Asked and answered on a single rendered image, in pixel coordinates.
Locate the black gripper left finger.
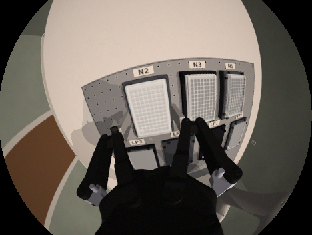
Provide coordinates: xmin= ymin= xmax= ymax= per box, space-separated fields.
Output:
xmin=77 ymin=112 xmax=142 ymax=208

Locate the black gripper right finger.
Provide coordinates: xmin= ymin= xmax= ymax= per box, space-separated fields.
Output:
xmin=162 ymin=103 xmax=243 ymax=206

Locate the grey push-button control panel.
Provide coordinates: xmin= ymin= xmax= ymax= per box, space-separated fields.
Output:
xmin=189 ymin=168 xmax=211 ymax=185

